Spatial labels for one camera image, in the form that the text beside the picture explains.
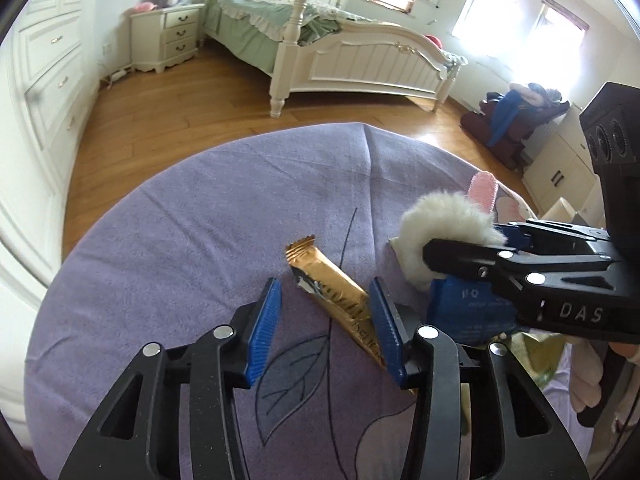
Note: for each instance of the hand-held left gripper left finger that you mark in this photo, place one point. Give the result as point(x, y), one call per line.
point(262, 330)

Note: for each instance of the dark red chair with clothes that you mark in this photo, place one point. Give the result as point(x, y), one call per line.
point(530, 130)

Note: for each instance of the white bed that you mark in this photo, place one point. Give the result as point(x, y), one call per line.
point(360, 65)

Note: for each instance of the white nightstand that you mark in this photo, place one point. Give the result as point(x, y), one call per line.
point(170, 35)

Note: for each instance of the pale pink plush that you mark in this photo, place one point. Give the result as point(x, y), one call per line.
point(585, 375)

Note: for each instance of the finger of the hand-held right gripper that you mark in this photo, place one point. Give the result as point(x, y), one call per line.
point(460, 260)
point(560, 237)

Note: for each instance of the white cabinet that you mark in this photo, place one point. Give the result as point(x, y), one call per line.
point(560, 165)

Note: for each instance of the blue cloth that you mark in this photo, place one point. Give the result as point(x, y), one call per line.
point(505, 115)

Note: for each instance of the white fluffy pompom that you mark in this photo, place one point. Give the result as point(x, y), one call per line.
point(445, 220)

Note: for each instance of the bright window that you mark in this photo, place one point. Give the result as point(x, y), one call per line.
point(555, 35)
point(487, 7)

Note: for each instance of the gold bar wrapper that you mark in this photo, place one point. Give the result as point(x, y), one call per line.
point(330, 280)

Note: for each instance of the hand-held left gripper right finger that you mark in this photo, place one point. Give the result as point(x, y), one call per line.
point(387, 330)

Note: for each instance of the pink ribbed item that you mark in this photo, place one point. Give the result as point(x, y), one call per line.
point(482, 187)

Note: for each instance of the white power strip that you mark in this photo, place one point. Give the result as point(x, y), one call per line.
point(115, 77)

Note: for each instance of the red cushion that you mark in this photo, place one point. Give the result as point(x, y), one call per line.
point(434, 41)

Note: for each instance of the blue packet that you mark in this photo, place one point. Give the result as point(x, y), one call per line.
point(465, 310)

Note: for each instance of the pink item on nightstand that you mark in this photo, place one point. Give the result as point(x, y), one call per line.
point(145, 7)

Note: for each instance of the purple floral tablecloth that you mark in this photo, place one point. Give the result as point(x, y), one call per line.
point(175, 235)

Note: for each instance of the white wardrobe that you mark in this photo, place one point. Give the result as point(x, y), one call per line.
point(45, 50)

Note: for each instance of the pale green crumpled wrapper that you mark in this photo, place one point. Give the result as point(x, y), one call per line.
point(540, 357)

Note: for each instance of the person's right hand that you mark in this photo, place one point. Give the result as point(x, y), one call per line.
point(625, 350)

